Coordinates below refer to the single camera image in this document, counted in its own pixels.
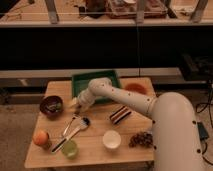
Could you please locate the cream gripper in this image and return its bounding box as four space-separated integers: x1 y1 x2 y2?
69 90 94 112

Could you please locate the bunch of grapes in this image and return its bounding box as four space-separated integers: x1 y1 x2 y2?
129 132 153 148

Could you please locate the white paper cup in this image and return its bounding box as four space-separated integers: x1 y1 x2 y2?
102 130 121 150

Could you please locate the wooden shelf with clutter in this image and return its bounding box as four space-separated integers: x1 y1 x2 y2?
0 0 213 28

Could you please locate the dark brown bowl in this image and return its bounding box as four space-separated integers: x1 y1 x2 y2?
39 96 63 118

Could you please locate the green plastic cup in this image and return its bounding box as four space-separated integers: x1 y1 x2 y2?
61 140 78 159

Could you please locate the black handled spoon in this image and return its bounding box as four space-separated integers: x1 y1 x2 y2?
52 117 90 153

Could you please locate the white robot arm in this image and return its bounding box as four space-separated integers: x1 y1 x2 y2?
77 77 205 171

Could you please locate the orange fruit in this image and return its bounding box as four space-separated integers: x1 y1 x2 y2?
33 130 49 146

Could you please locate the orange bowl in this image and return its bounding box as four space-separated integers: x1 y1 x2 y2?
125 83 146 94

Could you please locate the black pedal box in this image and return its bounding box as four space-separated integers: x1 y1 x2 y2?
198 122 209 140

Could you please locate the silver fork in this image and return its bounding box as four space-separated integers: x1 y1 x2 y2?
62 114 79 137

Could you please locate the green plastic tray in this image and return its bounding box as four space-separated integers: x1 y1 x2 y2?
72 70 121 97

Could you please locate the striped brown block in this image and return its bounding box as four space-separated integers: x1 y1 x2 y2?
109 106 132 125

